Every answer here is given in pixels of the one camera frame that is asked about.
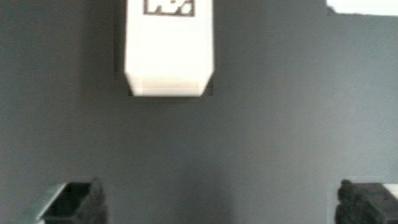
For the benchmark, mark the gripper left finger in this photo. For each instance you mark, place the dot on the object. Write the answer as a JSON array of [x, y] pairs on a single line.
[[77, 206]]

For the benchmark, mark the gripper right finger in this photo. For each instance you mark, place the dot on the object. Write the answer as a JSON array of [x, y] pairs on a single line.
[[368, 203]]

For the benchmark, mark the white table leg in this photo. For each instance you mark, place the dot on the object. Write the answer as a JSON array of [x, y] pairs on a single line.
[[169, 51]]

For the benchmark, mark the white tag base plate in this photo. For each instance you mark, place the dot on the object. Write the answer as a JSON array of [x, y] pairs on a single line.
[[365, 7]]

